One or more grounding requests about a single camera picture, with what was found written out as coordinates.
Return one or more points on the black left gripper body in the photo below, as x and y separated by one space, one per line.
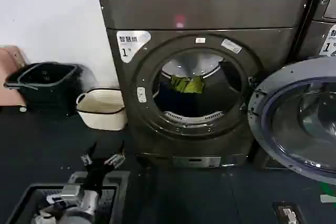
95 174

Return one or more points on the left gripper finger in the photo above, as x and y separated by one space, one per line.
114 161
86 159

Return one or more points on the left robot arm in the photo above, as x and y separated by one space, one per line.
78 208

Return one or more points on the grey plastic crate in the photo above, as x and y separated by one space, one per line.
115 182

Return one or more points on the white laundry basket black rim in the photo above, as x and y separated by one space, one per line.
102 113

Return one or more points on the black plastic basket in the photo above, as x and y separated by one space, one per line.
52 95

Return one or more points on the dark blue cloth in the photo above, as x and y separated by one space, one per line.
176 100

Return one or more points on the green cloth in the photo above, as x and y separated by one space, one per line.
190 84

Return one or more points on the pink board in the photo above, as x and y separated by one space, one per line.
10 77

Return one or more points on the large white dryer sticker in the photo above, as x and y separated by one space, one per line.
131 45

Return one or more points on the grey dryer with open drum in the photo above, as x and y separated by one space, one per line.
199 11

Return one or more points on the round glass dryer door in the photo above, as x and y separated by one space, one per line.
286 119

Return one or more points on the green white floor sticker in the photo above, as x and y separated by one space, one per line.
328 193

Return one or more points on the grey dryer with closed front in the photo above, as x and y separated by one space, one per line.
323 6

